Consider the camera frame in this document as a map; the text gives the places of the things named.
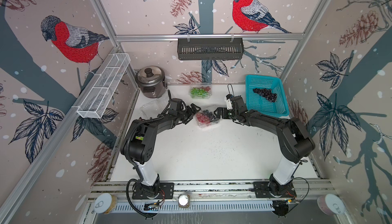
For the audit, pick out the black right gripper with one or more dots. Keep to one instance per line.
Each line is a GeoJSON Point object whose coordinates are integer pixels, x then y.
{"type": "Point", "coordinates": [224, 116]}

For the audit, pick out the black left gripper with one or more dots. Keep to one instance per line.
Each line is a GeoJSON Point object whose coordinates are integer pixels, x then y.
{"type": "Point", "coordinates": [190, 112]}

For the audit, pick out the pink red grape bunch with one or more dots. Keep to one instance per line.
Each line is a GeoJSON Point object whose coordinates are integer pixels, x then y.
{"type": "Point", "coordinates": [201, 120]}

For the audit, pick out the clear clamshell container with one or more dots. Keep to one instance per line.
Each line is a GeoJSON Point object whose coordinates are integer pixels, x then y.
{"type": "Point", "coordinates": [211, 108]}
{"type": "Point", "coordinates": [200, 87]}
{"type": "Point", "coordinates": [153, 108]}

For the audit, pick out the green grape bunch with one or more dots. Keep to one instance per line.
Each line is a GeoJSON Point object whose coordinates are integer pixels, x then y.
{"type": "Point", "coordinates": [199, 93]}

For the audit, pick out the teal plastic basket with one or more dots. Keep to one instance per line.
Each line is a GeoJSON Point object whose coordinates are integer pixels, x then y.
{"type": "Point", "coordinates": [256, 102]}

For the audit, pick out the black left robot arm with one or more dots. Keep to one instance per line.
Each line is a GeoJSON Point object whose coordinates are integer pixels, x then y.
{"type": "Point", "coordinates": [139, 142]}

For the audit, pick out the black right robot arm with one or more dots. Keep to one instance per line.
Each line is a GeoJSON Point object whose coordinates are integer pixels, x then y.
{"type": "Point", "coordinates": [294, 140]}

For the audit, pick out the dark purple grape bunch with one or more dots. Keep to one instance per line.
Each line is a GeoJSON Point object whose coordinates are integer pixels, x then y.
{"type": "Point", "coordinates": [266, 93]}

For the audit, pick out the silver rice cooker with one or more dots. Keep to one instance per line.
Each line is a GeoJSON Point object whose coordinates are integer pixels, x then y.
{"type": "Point", "coordinates": [151, 81]}

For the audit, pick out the small round silver light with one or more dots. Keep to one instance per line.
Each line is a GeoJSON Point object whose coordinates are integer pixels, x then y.
{"type": "Point", "coordinates": [184, 201]}

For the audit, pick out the white tape roll right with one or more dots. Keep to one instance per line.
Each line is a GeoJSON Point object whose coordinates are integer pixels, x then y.
{"type": "Point", "coordinates": [331, 204]}

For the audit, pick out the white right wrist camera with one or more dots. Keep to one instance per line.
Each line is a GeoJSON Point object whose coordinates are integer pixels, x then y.
{"type": "Point", "coordinates": [229, 104]}

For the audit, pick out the black hanging wire basket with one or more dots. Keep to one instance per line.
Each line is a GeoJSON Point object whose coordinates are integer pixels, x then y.
{"type": "Point", "coordinates": [210, 49]}

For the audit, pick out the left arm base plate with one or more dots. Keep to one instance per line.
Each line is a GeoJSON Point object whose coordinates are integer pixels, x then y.
{"type": "Point", "coordinates": [161, 191]}

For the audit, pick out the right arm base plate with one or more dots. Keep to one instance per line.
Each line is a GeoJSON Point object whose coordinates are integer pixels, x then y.
{"type": "Point", "coordinates": [265, 189]}

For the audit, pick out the white wire mesh shelf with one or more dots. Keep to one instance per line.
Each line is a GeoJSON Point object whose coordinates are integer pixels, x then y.
{"type": "Point", "coordinates": [99, 96]}

